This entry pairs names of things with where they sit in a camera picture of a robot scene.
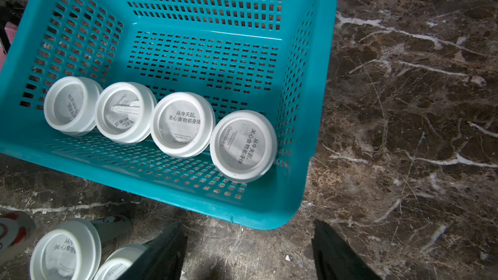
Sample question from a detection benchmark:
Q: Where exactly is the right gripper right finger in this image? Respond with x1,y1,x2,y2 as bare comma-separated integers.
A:
312,220,381,280

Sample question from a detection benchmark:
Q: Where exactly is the yogurt cup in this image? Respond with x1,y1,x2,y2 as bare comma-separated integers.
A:
95,82,157,145
210,110,278,184
94,243,148,280
30,215,132,279
44,76,102,137
1,211,36,265
150,92,216,158

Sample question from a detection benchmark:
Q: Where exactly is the teal plastic basket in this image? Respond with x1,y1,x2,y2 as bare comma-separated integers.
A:
1,0,337,230

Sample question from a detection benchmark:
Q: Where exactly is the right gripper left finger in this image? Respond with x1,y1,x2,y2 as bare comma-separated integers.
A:
119,222,188,280

